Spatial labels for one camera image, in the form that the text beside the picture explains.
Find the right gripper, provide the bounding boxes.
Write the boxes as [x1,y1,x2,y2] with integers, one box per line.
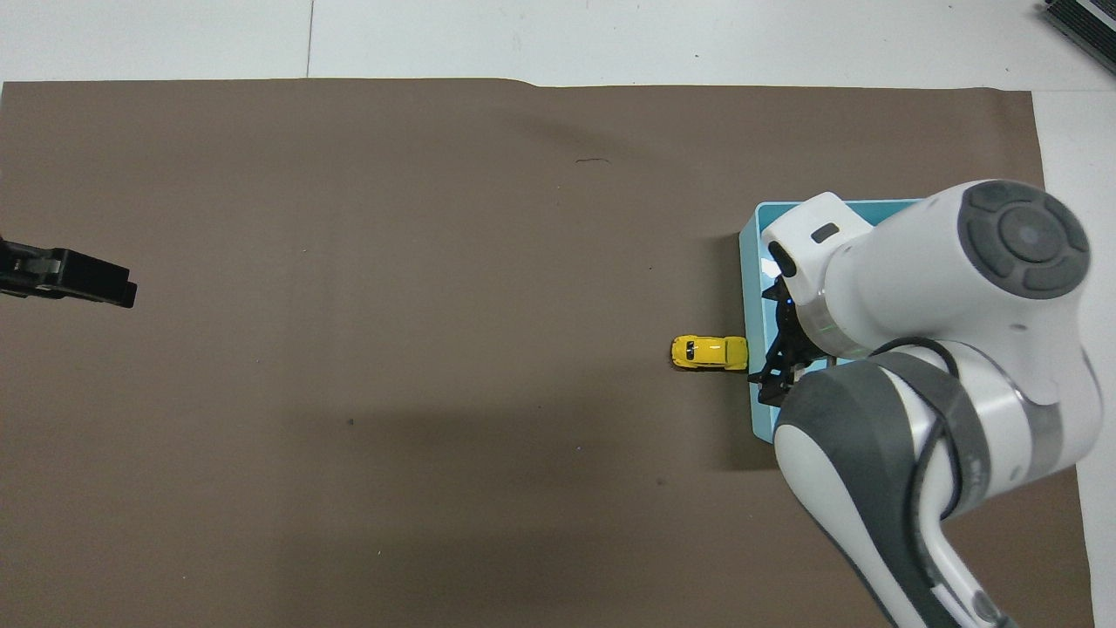
[747,276,826,407]

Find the yellow toy beetle car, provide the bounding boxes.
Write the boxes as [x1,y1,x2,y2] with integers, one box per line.
[670,335,750,372]

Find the light blue plastic box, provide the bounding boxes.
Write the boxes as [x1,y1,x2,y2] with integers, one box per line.
[738,200,927,447]

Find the black stand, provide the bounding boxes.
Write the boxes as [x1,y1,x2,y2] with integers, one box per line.
[1041,0,1116,55]

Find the black cable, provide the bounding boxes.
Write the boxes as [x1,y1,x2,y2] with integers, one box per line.
[867,338,965,524]

